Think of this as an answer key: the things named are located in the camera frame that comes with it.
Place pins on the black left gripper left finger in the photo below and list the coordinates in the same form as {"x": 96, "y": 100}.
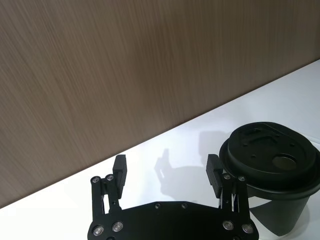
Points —
{"x": 118, "y": 175}

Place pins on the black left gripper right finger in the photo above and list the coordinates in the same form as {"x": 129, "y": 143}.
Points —
{"x": 214, "y": 175}

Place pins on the black plastic cup lid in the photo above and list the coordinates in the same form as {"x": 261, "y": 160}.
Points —
{"x": 265, "y": 160}

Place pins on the black paper cup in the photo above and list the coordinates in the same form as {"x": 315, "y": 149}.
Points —
{"x": 287, "y": 215}

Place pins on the brown wood grain panel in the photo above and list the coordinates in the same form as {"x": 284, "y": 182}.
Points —
{"x": 125, "y": 75}

